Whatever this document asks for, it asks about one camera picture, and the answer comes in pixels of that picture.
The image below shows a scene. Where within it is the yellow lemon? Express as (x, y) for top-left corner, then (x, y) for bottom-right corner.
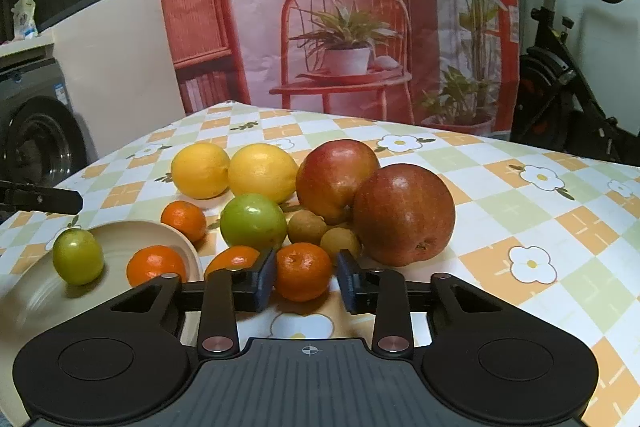
(228, 143), (299, 204)
(171, 143), (231, 200)

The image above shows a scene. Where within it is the black exercise bike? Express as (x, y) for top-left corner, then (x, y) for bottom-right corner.
(510, 0), (640, 160)

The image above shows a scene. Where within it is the small green fruit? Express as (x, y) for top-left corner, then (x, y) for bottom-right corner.
(52, 228), (105, 286)

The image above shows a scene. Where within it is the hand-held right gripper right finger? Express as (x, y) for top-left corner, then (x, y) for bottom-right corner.
(336, 249), (506, 356)

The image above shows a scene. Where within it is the checkered floral tablecloth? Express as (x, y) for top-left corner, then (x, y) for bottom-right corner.
(0, 101), (640, 427)

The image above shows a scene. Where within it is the dark red apple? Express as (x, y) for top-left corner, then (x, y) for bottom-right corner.
(353, 164), (457, 268)

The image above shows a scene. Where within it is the beige round plate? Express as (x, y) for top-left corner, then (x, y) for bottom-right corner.
(0, 221), (202, 375)

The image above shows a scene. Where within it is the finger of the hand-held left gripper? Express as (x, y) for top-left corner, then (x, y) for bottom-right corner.
(0, 181), (83, 215)

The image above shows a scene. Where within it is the white detergent bag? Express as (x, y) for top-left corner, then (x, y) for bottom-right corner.
(11, 0), (40, 40)

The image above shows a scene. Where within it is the grey washing machine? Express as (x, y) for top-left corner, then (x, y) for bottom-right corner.
(0, 57), (98, 218)

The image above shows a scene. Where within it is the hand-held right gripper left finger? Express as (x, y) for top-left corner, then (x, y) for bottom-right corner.
(107, 249), (278, 356)

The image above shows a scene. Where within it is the large green fruit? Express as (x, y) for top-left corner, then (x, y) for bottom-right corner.
(220, 193), (288, 253)

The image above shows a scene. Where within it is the red yellow apple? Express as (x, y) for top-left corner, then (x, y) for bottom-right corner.
(296, 139), (381, 225)

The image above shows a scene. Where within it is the left brown kiwi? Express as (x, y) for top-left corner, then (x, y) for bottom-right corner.
(287, 210), (328, 246)

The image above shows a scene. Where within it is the orange tangerine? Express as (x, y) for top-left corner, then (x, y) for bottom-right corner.
(126, 245), (187, 288)
(275, 242), (333, 303)
(160, 201), (207, 244)
(204, 245), (262, 280)

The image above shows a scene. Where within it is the small brown longan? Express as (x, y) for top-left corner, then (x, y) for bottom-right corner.
(320, 227), (362, 264)

